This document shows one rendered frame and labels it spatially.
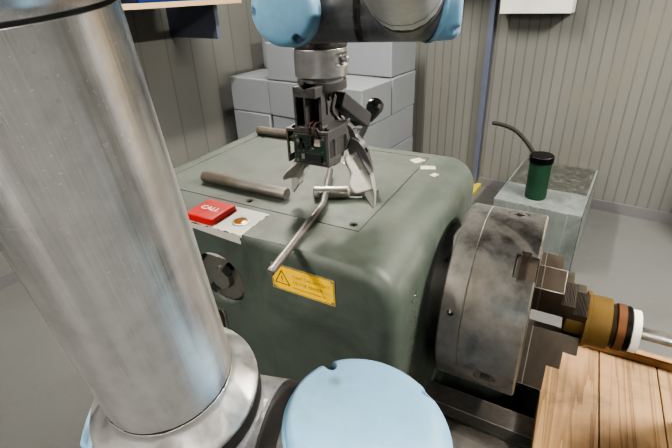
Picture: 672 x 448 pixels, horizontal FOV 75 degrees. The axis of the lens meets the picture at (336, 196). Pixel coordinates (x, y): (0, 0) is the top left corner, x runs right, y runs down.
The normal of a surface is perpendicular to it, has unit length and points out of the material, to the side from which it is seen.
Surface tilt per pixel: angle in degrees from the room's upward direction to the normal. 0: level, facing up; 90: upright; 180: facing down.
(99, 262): 96
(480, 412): 0
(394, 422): 7
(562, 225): 90
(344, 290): 90
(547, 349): 65
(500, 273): 41
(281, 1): 90
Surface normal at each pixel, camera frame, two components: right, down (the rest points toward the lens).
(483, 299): -0.43, -0.13
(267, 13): -0.20, 0.43
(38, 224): 0.15, 0.54
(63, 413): -0.04, -0.90
